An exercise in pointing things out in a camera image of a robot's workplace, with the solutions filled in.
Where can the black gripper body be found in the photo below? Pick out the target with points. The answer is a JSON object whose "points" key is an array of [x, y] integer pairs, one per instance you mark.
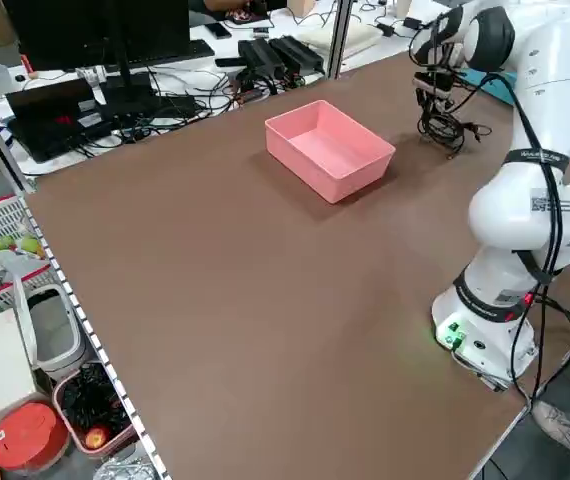
{"points": [[434, 82]]}

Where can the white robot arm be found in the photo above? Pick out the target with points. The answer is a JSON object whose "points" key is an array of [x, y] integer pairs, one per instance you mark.
{"points": [[550, 100]]}

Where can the blue plastic box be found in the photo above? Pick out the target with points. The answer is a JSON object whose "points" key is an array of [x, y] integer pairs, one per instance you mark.
{"points": [[495, 86]]}

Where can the pink plastic box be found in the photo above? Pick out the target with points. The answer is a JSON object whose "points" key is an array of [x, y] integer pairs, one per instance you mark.
{"points": [[330, 150]]}

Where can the white foam pad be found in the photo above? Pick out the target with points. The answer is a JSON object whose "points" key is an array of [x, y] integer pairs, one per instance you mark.
{"points": [[345, 34]]}

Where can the black power brick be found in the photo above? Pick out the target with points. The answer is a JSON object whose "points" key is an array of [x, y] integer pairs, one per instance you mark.
{"points": [[297, 52], [260, 55]]}

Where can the black phone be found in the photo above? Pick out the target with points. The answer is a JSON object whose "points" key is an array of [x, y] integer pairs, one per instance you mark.
{"points": [[220, 30]]}

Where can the black monitor with stand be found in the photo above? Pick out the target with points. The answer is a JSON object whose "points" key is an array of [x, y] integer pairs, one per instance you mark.
{"points": [[90, 30]]}

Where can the person's shoe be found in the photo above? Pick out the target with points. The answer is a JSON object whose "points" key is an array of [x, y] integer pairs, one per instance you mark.
{"points": [[565, 430]]}

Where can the black laptop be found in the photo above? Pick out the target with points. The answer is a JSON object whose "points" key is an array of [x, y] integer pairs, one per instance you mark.
{"points": [[50, 120]]}

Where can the white waste bin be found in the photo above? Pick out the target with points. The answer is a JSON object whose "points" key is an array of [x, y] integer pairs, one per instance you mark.
{"points": [[57, 335]]}

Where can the pink bin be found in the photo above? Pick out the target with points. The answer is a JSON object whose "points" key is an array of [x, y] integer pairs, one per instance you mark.
{"points": [[65, 400]]}

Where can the red apple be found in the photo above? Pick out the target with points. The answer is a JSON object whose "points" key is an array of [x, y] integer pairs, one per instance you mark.
{"points": [[96, 437]]}

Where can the red lidded container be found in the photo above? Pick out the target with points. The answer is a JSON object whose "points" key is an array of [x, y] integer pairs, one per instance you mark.
{"points": [[27, 440]]}

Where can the metal frame pole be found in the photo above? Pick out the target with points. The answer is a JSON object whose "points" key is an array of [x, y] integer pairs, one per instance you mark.
{"points": [[340, 37]]}

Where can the aluminium table frame rail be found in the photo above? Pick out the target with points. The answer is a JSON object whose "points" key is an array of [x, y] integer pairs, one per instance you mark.
{"points": [[90, 340]]}

